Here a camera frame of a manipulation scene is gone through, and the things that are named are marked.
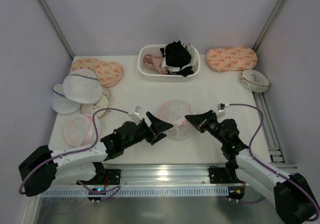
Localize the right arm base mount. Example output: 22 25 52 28
207 165 241 184

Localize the floral pad right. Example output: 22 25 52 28
206 46 258 72

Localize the blue-trimmed mesh bag lower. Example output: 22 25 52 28
51 84 81 115

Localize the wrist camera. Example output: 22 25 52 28
128 106 143 124
216 103 230 119

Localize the blue-trimmed mesh bag top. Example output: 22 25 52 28
62 68 103 104

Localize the white plastic basket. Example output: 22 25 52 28
137 41 201 82

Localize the pink bra in basket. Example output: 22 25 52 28
143 54 165 75

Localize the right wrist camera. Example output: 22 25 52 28
216 103 230 119

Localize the pink-trimmed flat mesh bag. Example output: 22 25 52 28
63 114 97 148

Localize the white slotted cable duct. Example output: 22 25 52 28
40 186 229 198

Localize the pink-trimmed mesh laundry bag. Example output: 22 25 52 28
158 99 193 140

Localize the black bra in basket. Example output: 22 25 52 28
159 40 194 77

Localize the floral pad left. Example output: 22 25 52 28
71 58 124 88

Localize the beige laundry bag left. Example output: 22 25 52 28
80 87 112 115

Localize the beige-trimmed laundry bag right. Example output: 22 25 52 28
240 69 270 93

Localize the aluminium mounting rail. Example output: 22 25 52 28
49 162 301 188

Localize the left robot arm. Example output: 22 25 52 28
18 112 174 197

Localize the floral pad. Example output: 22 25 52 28
71 58 124 88
206 46 258 72

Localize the left frame post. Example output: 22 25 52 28
37 0 75 59

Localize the blue-trimmed mesh bag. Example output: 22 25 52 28
51 84 81 115
62 68 103 104

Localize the right frame post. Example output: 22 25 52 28
252 0 288 52

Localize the frame post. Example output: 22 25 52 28
252 0 288 52
37 0 75 59

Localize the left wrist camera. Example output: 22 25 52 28
128 106 143 124

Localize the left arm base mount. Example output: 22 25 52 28
86 168 122 186

